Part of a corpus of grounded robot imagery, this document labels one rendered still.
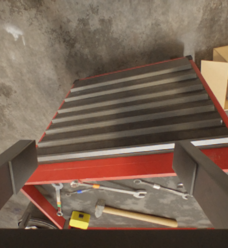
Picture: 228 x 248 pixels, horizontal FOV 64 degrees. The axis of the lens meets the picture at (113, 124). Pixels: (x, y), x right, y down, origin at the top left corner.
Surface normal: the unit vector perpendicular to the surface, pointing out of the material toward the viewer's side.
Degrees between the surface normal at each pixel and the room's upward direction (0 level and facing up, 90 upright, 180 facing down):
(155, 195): 0
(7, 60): 0
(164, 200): 0
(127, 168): 90
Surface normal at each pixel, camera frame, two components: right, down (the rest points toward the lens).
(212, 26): -0.11, 0.63
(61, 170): -0.26, -0.76
